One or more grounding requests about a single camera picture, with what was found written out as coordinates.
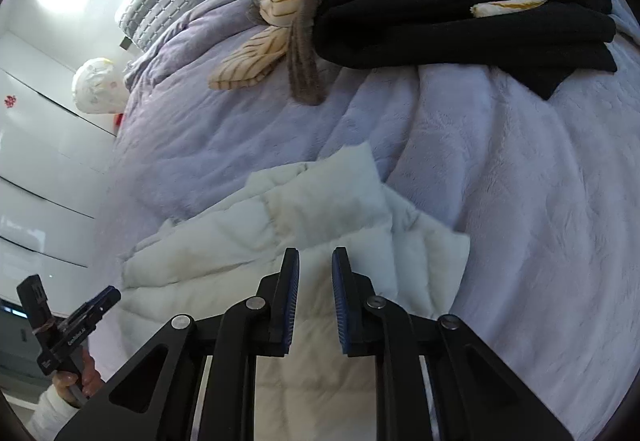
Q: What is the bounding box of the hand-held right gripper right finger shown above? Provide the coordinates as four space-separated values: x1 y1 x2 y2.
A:
331 246 576 441

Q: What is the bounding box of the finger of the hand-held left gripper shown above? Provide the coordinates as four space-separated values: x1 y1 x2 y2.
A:
65 285 122 324

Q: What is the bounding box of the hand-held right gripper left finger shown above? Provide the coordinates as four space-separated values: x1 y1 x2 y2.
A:
52 247 301 441

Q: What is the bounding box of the white puffer jacket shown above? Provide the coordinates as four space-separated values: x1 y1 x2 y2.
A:
120 141 472 441

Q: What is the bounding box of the person's left forearm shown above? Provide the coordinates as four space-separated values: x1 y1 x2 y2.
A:
25 386 87 441

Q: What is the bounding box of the person's left hand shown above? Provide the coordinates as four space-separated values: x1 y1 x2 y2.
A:
52 350 106 410

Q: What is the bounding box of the white wardrobe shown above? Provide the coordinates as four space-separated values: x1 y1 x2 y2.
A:
0 34 126 272

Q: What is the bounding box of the lavender plush blanket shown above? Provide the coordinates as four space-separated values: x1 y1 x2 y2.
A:
95 0 640 441

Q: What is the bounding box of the white dotted plastic bag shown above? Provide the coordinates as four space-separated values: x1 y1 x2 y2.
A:
71 57 130 116

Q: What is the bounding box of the black folded garment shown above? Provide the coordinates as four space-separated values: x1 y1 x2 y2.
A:
312 0 619 101

